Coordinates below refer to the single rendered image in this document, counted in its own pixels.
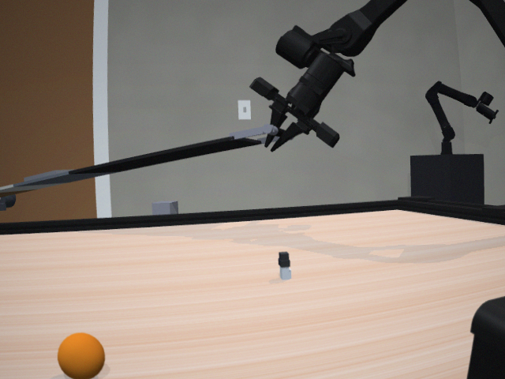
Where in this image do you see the orange ball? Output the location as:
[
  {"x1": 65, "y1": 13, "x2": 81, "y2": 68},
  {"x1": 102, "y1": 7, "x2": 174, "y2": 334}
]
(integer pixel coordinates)
[{"x1": 58, "y1": 332, "x2": 105, "y2": 379}]

